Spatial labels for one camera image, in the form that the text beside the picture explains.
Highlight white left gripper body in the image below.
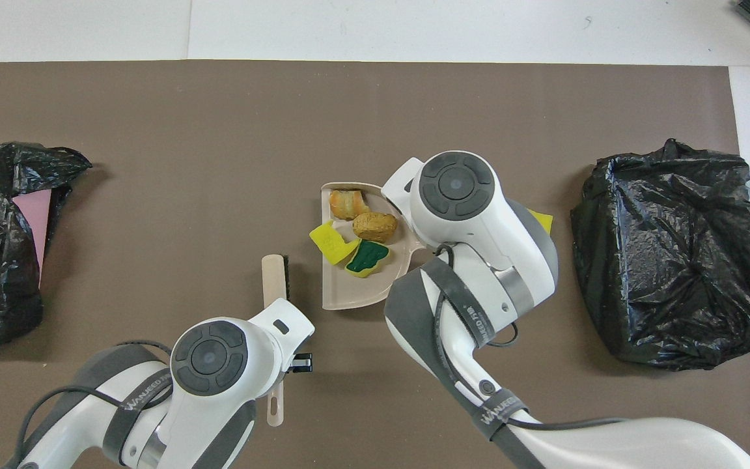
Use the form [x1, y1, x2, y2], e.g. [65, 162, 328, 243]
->
[249, 298, 316, 356]

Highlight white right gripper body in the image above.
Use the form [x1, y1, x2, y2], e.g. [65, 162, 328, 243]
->
[381, 158, 425, 216]

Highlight beige hand brush black bristles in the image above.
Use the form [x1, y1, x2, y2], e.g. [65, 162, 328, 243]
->
[261, 254, 291, 428]

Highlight brown oblong bread roll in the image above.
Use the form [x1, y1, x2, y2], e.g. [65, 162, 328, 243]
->
[352, 212, 398, 244]

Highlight pale flaky croissant piece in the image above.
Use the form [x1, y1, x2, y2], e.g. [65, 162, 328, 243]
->
[329, 188, 371, 221]

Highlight beige plastic dustpan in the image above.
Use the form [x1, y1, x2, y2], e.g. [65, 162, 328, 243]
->
[320, 181, 428, 311]

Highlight green and yellow sponge piece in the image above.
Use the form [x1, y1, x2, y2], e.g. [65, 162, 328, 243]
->
[345, 238, 391, 279]

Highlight notched yellow sponge piece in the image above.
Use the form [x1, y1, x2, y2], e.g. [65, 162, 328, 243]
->
[309, 220, 361, 266]

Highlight yellow sponge wedge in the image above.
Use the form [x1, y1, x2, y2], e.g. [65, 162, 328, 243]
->
[528, 208, 555, 235]

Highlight black trash bag bin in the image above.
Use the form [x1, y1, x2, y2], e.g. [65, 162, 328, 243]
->
[569, 138, 750, 372]

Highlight pink bin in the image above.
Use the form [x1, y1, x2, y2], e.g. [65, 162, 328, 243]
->
[12, 189, 53, 287]

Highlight brown table mat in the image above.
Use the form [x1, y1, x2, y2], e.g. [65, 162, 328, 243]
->
[0, 61, 750, 469]

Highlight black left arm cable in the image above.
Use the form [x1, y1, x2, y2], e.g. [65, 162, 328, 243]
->
[14, 339, 174, 469]

